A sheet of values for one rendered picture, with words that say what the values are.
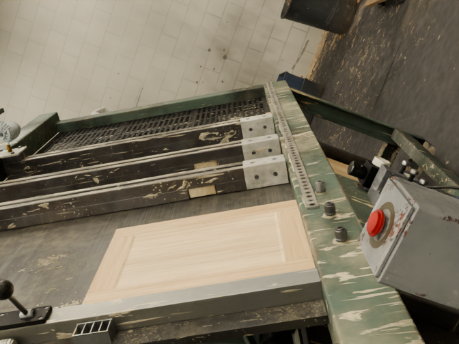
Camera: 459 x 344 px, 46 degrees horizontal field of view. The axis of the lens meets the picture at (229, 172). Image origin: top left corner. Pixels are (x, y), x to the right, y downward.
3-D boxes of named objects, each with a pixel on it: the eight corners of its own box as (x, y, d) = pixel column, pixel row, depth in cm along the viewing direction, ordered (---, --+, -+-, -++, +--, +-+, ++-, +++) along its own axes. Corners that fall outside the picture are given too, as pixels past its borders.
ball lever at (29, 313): (38, 325, 105) (5, 292, 95) (19, 327, 106) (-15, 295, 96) (41, 306, 108) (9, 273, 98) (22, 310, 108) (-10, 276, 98)
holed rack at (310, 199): (320, 207, 128) (319, 205, 128) (307, 209, 128) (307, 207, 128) (271, 82, 283) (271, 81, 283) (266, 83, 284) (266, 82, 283)
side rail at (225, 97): (267, 107, 280) (263, 87, 276) (61, 143, 287) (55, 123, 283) (266, 104, 287) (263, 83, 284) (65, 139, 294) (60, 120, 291)
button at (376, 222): (396, 220, 73) (382, 215, 73) (383, 245, 74) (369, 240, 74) (388, 208, 77) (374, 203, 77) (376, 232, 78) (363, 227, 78)
